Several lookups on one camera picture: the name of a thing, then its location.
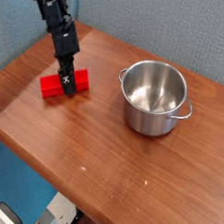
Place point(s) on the stainless steel pot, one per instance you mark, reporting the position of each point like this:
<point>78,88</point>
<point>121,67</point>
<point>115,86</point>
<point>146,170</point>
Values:
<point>155,97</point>

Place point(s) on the white table leg bracket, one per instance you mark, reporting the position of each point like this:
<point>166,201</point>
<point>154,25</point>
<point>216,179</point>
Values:
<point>59,211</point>

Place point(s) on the black chair part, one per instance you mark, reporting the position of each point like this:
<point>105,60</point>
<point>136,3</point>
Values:
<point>10,213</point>

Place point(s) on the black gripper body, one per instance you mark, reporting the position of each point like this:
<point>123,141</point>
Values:
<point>62,27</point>

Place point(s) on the red rectangular block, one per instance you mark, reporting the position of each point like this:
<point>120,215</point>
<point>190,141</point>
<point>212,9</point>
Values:
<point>51,85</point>

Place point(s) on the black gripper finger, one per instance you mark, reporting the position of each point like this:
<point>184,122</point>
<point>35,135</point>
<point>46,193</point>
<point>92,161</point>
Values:
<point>67,81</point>

